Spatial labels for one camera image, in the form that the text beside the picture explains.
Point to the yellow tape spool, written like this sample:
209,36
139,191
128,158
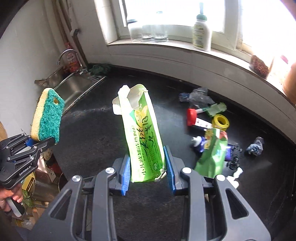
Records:
221,122

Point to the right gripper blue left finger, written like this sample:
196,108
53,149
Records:
119,185

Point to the person's left hand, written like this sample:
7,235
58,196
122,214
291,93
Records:
16,194

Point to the red cap white tube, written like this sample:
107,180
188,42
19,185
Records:
193,120

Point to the crumpled blue grey wrapper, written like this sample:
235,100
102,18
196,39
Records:
256,148

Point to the red label bottle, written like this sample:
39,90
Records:
73,67

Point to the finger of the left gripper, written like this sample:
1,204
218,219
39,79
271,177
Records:
43,145

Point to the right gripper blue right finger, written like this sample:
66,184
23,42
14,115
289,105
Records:
177,173

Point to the clear plastic bag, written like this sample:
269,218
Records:
198,98

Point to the stainless steel sink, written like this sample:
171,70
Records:
71,88

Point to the green crumpled snack pouch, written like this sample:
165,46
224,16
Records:
212,160

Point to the blue white tube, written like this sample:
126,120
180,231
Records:
198,144

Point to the white detergent bottle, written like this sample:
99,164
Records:
202,33

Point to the jar of red dried goods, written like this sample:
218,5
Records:
259,67

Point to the yellow green scrub sponge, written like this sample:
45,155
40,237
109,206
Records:
47,117

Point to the chrome faucet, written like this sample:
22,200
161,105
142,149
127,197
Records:
71,56

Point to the brown ceramic jar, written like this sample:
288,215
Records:
289,84

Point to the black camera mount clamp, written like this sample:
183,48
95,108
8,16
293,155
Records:
233,153

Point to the green white marker tool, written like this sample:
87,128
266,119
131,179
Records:
213,110

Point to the dark green cloth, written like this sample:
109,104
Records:
100,69

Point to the green white paper carton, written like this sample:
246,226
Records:
142,135

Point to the glass jars on sill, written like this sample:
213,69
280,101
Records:
146,33

